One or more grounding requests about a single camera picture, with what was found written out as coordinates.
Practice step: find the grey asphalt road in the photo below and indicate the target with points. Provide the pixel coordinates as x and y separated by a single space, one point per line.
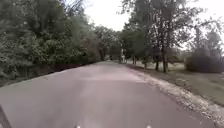
100 96

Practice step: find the cluster of tall trees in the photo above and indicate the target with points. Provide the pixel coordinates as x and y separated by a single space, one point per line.
163 50

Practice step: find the wood of green trees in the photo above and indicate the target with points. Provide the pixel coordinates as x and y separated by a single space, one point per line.
40 40

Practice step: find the pale gravel strip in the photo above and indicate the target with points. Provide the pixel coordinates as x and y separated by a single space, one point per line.
186 98

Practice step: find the large dark bush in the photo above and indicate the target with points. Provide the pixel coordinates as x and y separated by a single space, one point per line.
203 62

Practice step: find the grass verge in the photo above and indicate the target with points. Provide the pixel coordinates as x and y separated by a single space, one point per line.
203 85

